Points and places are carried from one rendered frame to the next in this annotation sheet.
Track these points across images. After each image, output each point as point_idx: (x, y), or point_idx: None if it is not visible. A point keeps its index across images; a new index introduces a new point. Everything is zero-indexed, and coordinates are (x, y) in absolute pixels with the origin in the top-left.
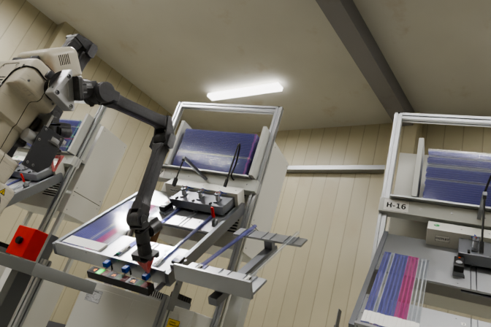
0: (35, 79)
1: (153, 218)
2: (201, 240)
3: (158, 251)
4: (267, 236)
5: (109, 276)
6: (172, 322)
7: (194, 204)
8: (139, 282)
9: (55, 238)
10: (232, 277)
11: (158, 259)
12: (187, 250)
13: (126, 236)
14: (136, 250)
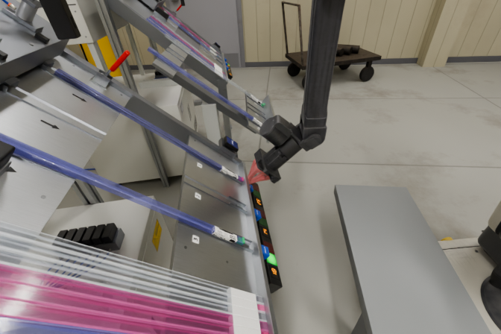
0: None
1: (285, 119)
2: (168, 115)
3: (260, 148)
4: (175, 55)
5: (269, 237)
6: (156, 230)
7: (14, 62)
8: (257, 194)
9: None
10: (271, 101)
11: (221, 175)
12: (190, 139)
13: (174, 259)
14: (273, 172)
